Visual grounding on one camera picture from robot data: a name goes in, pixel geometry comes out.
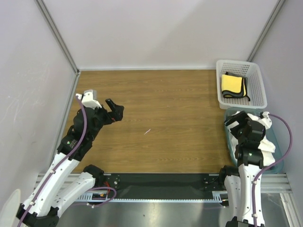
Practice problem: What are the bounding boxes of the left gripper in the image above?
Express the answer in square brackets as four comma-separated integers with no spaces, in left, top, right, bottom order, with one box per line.
[88,98,124,140]

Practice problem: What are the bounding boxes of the white towel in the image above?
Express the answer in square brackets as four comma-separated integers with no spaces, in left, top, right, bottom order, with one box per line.
[224,108,281,166]

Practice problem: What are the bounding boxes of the dark grey towel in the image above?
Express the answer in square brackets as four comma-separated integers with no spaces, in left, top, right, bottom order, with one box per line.
[221,74,250,102]

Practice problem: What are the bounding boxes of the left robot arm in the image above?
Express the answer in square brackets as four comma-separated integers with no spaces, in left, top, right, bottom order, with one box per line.
[16,95,124,227]

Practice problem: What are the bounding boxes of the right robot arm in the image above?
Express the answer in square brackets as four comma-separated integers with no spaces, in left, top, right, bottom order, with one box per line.
[218,111,266,227]

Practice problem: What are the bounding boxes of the clear teal plastic bin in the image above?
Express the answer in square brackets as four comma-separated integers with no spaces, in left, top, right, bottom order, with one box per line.
[224,107,284,174]

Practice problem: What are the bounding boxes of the white perforated plastic basket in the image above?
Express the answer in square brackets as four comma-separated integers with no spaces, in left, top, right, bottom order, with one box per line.
[216,60,267,109]

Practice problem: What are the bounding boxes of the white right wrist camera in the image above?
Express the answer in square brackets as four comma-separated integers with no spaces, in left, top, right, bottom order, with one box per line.
[258,111,272,130]

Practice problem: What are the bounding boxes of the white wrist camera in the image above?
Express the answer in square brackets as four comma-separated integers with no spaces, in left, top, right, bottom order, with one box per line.
[76,89,102,109]
[258,111,272,130]

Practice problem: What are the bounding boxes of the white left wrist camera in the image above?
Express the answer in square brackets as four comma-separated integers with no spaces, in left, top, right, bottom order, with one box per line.
[76,89,102,109]

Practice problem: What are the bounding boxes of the aluminium frame rail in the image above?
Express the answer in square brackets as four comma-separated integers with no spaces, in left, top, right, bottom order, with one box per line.
[33,172,294,192]

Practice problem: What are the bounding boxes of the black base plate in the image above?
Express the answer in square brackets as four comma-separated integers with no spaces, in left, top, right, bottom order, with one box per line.
[105,176,225,199]

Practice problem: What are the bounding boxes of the grey slotted cable duct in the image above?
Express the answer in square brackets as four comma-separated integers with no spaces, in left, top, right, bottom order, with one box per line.
[75,192,228,203]

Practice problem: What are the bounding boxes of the left aluminium corner post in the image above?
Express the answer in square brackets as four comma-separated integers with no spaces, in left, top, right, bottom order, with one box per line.
[34,0,80,76]

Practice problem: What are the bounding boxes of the aluminium corner post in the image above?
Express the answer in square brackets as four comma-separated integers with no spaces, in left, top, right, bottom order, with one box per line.
[246,0,287,62]
[34,0,80,76]

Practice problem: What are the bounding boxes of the right aluminium corner post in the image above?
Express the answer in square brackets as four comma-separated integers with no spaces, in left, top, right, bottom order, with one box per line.
[246,0,287,62]

